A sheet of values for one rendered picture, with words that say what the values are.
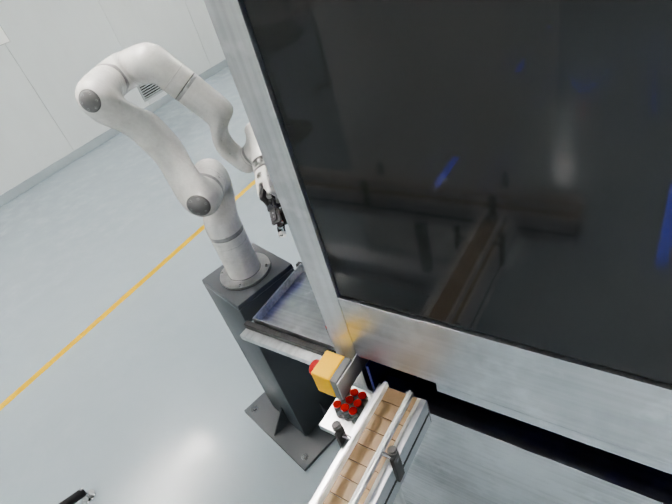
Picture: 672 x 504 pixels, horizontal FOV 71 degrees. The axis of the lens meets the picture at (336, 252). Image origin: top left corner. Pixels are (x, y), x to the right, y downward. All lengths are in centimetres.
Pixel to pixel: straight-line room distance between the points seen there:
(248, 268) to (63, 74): 508
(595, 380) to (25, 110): 602
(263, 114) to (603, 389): 70
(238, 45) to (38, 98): 565
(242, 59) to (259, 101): 7
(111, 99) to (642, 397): 132
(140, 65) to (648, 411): 132
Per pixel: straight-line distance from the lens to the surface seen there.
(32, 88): 635
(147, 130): 148
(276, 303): 154
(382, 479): 107
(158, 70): 140
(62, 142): 646
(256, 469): 229
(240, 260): 166
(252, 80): 78
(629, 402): 90
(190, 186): 147
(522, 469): 123
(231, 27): 76
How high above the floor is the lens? 189
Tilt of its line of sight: 38 degrees down
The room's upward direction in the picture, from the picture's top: 17 degrees counter-clockwise
